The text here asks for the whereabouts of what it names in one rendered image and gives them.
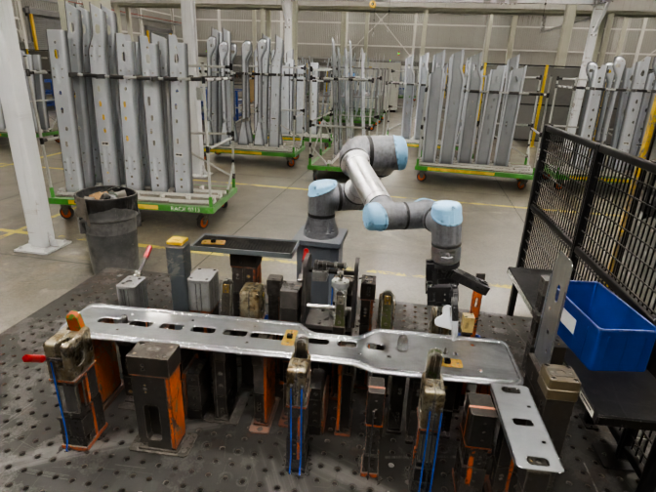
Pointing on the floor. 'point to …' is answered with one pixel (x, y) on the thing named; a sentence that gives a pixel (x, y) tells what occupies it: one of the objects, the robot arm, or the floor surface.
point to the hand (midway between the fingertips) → (452, 327)
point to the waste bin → (109, 225)
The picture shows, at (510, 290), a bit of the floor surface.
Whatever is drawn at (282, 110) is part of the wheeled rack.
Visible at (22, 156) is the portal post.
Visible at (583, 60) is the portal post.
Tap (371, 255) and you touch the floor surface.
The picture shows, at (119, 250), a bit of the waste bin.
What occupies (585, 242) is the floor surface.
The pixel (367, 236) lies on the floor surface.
